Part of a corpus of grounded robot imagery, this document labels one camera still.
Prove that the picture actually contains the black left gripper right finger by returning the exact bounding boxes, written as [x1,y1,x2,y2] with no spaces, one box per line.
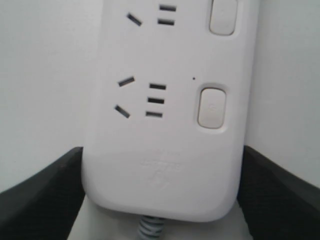
[237,145,320,240]

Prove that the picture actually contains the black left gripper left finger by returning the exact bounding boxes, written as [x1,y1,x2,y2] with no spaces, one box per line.
[0,147,85,240]

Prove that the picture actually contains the white five-outlet power strip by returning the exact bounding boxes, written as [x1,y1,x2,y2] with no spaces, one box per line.
[82,0,260,223]

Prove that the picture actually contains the grey power cord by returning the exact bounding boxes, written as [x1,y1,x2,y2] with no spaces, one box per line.
[136,215,166,240]

